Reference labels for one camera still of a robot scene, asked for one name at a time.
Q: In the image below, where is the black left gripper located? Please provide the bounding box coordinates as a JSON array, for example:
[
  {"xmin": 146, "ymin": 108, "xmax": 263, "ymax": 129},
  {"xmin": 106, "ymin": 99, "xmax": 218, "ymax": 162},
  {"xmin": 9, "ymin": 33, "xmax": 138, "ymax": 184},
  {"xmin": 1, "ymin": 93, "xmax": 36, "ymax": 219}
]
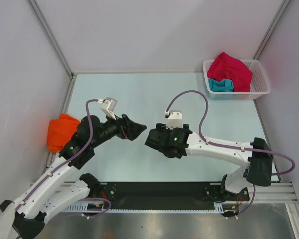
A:
[{"xmin": 90, "ymin": 110, "xmax": 146, "ymax": 148}]

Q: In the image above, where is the red t shirt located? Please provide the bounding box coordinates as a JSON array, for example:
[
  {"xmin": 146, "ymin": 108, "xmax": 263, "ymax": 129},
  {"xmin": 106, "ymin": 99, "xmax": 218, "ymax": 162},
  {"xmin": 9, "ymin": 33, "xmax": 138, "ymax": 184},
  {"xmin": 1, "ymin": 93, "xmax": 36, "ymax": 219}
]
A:
[{"xmin": 207, "ymin": 52, "xmax": 253, "ymax": 92}]

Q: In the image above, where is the white plastic laundry basket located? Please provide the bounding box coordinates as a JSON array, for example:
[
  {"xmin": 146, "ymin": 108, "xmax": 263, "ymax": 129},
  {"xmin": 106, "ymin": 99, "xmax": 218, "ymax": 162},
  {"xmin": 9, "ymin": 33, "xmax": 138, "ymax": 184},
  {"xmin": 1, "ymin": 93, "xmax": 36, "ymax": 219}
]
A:
[{"xmin": 203, "ymin": 59, "xmax": 271, "ymax": 100}]

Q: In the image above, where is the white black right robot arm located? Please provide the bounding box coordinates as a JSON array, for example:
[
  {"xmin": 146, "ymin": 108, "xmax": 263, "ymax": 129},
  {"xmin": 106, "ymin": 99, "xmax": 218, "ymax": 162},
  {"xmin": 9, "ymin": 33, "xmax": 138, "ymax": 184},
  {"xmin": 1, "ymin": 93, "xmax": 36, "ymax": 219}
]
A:
[{"xmin": 145, "ymin": 123, "xmax": 273, "ymax": 200}]

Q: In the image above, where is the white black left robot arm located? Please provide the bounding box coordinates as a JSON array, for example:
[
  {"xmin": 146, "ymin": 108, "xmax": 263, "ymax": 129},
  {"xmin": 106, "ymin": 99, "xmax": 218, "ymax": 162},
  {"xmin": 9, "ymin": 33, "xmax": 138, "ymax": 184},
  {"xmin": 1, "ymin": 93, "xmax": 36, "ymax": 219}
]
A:
[{"xmin": 0, "ymin": 114, "xmax": 147, "ymax": 239}]

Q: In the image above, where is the orange folded t shirt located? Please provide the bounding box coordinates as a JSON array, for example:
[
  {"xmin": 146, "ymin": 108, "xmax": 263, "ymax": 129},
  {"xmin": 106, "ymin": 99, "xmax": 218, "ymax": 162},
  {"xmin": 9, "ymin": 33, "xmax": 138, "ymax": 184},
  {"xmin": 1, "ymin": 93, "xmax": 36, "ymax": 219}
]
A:
[{"xmin": 46, "ymin": 113, "xmax": 80, "ymax": 153}]

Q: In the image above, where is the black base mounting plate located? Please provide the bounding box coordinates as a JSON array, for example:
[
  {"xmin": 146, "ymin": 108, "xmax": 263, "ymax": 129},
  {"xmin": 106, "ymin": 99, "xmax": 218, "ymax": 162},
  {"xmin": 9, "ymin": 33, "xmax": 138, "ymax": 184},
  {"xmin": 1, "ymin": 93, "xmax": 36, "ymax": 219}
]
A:
[{"xmin": 89, "ymin": 182, "xmax": 250, "ymax": 211}]

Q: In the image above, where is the teal t shirt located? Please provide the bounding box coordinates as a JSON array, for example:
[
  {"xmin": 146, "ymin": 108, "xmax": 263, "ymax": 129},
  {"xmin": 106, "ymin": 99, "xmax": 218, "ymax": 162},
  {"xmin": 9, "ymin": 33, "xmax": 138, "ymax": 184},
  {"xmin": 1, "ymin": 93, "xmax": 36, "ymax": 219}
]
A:
[{"xmin": 208, "ymin": 78, "xmax": 234, "ymax": 92}]

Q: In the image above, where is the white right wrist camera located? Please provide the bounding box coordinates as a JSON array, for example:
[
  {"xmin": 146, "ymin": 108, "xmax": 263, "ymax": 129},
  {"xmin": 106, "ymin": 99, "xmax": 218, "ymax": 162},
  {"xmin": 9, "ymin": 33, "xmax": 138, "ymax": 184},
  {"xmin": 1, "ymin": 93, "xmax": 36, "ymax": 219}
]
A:
[{"xmin": 165, "ymin": 110, "xmax": 183, "ymax": 130}]

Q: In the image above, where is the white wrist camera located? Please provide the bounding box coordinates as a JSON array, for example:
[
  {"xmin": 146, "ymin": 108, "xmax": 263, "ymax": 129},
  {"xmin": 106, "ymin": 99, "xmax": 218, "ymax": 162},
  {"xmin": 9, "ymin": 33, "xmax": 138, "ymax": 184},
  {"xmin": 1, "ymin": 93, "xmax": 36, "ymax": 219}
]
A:
[
  {"xmin": 101, "ymin": 97, "xmax": 117, "ymax": 120},
  {"xmin": 165, "ymin": 110, "xmax": 183, "ymax": 130}
]

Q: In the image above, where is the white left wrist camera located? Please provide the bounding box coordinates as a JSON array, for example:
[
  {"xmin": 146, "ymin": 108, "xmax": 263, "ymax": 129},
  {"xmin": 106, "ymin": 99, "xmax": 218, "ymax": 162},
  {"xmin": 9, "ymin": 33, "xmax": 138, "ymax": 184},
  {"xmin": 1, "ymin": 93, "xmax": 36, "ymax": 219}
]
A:
[{"xmin": 101, "ymin": 97, "xmax": 117, "ymax": 120}]

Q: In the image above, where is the white slotted cable duct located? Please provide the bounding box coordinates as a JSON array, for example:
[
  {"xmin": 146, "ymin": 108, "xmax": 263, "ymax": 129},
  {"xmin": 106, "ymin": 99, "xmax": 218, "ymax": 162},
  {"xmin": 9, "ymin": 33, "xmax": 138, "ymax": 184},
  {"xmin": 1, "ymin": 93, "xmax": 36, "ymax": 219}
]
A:
[{"xmin": 63, "ymin": 203, "xmax": 237, "ymax": 214}]

